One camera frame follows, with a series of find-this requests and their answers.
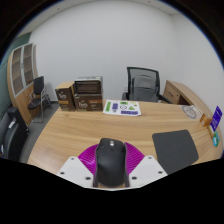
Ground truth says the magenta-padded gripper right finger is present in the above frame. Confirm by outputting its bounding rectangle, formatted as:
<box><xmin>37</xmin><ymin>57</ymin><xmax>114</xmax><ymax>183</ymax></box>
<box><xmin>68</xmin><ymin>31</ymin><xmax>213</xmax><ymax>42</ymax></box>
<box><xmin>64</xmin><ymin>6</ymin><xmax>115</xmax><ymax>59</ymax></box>
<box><xmin>124</xmin><ymin>142</ymin><xmax>168</xmax><ymax>188</ymax></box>

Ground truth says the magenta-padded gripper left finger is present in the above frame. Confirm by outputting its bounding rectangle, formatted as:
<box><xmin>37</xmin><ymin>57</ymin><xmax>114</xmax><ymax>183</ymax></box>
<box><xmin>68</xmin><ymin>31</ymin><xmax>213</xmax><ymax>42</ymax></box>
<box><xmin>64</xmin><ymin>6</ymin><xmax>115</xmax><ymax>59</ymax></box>
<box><xmin>56</xmin><ymin>143</ymin><xmax>99</xmax><ymax>188</ymax></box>

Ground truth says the black computer mouse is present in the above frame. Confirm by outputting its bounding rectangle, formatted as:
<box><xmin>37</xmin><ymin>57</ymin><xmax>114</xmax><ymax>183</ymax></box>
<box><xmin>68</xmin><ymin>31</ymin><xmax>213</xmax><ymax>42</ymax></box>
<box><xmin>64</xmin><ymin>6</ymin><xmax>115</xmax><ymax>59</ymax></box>
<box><xmin>94</xmin><ymin>137</ymin><xmax>128</xmax><ymax>188</ymax></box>

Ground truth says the dark grey mouse pad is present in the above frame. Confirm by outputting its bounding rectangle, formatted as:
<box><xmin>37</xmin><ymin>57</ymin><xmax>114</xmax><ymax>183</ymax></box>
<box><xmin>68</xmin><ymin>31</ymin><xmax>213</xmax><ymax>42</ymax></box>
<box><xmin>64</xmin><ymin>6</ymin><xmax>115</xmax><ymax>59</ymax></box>
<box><xmin>151</xmin><ymin>129</ymin><xmax>200</xmax><ymax>175</ymax></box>

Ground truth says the white printed paper sheet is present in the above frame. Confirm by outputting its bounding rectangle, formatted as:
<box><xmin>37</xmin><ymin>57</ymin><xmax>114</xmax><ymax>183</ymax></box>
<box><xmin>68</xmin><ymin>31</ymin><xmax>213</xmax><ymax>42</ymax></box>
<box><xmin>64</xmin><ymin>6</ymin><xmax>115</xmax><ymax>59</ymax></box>
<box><xmin>102</xmin><ymin>99</ymin><xmax>142</xmax><ymax>117</ymax></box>

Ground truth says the tall brown cardboard box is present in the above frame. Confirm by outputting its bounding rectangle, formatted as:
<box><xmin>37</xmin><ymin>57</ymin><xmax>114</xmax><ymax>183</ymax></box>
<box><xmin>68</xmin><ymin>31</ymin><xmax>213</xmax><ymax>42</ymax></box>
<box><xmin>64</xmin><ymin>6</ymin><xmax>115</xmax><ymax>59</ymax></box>
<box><xmin>54</xmin><ymin>81</ymin><xmax>77</xmax><ymax>112</ymax></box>

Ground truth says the round grey-white disc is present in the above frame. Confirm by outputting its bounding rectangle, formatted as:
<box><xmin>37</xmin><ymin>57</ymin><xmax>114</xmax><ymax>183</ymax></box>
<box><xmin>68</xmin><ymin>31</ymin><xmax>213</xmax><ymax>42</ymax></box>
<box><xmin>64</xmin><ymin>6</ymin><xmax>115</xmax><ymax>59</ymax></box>
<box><xmin>181</xmin><ymin>104</ymin><xmax>198</xmax><ymax>120</ymax></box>

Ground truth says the black leather office chair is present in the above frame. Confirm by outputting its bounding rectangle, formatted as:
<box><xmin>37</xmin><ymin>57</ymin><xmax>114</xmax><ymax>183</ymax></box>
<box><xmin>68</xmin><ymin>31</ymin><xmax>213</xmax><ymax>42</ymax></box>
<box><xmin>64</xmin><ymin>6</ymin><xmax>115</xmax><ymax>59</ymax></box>
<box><xmin>0</xmin><ymin>106</ymin><xmax>30</xmax><ymax>163</ymax></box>

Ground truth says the small tan box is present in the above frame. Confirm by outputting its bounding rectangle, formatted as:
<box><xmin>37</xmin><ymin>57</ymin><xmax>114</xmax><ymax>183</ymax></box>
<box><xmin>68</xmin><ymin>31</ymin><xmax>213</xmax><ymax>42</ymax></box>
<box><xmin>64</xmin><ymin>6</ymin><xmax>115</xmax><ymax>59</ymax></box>
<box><xmin>208</xmin><ymin>125</ymin><xmax>216</xmax><ymax>138</ymax></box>

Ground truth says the teal packet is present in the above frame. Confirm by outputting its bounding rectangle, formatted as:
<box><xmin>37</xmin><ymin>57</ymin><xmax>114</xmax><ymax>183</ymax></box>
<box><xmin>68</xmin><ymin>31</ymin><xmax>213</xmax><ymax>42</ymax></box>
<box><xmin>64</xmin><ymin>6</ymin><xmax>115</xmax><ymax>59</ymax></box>
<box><xmin>212</xmin><ymin>130</ymin><xmax>221</xmax><ymax>148</ymax></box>

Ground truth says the small orange box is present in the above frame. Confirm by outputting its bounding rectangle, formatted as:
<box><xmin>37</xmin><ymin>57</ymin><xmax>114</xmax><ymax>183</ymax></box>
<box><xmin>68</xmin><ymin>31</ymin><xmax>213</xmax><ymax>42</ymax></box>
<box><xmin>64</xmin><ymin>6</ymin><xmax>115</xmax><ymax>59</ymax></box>
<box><xmin>199</xmin><ymin>113</ymin><xmax>213</xmax><ymax>128</ymax></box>

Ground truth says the black open-front box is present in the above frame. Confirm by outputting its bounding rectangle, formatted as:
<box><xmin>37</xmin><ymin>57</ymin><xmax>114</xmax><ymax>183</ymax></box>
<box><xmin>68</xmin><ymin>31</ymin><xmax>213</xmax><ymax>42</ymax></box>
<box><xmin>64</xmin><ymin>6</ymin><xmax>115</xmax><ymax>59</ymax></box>
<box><xmin>73</xmin><ymin>76</ymin><xmax>104</xmax><ymax>96</ymax></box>

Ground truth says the black mesh office chair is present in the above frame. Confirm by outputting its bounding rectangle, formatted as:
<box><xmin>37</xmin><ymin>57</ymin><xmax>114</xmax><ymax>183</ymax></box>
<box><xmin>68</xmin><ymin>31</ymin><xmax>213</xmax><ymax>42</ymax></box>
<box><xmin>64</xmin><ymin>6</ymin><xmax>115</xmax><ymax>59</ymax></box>
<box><xmin>121</xmin><ymin>66</ymin><xmax>174</xmax><ymax>104</ymax></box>

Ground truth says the wooden side desk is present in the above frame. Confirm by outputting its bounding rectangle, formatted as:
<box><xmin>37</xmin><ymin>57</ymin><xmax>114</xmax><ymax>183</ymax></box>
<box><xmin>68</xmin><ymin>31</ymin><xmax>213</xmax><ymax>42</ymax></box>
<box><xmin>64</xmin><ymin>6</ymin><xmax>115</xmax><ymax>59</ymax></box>
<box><xmin>162</xmin><ymin>79</ymin><xmax>204</xmax><ymax>111</ymax></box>

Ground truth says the purple standing card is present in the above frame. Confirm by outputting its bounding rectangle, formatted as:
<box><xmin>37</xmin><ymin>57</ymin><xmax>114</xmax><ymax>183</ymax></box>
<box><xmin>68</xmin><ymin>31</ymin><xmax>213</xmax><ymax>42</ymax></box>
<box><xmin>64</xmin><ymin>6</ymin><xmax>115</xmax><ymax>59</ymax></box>
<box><xmin>209</xmin><ymin>105</ymin><xmax>223</xmax><ymax>132</ymax></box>

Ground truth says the black metal-leg visitor chair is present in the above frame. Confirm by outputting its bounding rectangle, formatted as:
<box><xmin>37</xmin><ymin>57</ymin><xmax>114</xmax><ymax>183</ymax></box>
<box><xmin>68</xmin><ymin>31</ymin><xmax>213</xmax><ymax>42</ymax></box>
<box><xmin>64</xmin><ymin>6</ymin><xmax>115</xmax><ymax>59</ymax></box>
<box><xmin>27</xmin><ymin>75</ymin><xmax>53</xmax><ymax>124</ymax></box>

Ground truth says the wooden shelf cabinet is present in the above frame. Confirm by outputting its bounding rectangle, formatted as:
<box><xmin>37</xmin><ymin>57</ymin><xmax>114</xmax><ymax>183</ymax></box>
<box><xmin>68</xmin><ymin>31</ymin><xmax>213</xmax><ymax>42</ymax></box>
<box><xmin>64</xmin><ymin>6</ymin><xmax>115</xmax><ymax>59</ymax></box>
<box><xmin>6</xmin><ymin>42</ymin><xmax>39</xmax><ymax>126</ymax></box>

